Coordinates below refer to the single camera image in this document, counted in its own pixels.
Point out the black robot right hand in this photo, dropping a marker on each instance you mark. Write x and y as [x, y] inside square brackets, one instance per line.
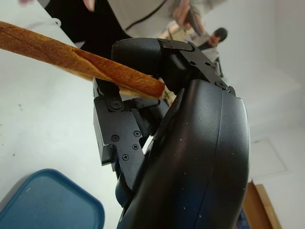
[195, 148]

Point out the dark phone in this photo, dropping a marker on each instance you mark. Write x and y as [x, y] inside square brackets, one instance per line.
[194, 21]

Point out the brown toast slice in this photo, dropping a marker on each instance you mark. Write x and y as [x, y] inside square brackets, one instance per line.
[71, 57]

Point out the person in white sneakers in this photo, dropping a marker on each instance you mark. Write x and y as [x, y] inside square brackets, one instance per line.
[219, 35]

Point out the person in black trousers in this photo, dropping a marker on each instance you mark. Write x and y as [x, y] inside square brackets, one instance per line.
[102, 23]

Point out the black chair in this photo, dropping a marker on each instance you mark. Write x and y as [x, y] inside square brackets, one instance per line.
[219, 66]

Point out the blue plastic tray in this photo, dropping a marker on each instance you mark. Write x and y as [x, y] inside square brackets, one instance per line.
[47, 202]

